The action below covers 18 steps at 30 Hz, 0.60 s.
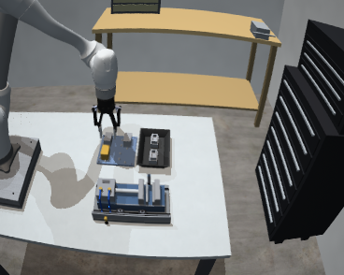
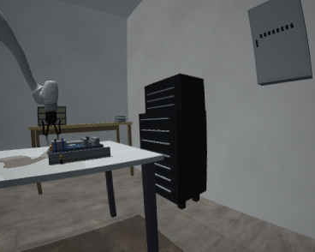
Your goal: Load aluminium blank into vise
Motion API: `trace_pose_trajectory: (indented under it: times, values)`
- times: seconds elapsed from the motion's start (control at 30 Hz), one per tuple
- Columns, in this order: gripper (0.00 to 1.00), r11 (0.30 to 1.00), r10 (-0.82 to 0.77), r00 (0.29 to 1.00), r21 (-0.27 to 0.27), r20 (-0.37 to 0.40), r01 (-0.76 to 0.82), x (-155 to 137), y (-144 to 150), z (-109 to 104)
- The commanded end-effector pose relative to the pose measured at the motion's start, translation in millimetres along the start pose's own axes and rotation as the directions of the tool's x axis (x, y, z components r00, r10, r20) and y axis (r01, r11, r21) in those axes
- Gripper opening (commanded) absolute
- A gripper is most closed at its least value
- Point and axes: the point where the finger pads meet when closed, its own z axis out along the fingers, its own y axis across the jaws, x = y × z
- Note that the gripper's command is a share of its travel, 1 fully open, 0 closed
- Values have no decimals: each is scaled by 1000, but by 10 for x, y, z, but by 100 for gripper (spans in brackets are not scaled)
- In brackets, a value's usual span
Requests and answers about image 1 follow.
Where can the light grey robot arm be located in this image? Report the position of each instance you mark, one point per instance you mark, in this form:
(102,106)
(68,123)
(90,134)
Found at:
(104,67)

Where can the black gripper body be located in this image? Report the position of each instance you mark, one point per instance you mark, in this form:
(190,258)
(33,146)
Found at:
(109,102)

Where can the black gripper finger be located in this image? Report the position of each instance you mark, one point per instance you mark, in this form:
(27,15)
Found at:
(95,122)
(112,118)

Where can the yellow rectangular block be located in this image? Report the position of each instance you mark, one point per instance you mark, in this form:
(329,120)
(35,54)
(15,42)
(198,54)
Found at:
(104,152)

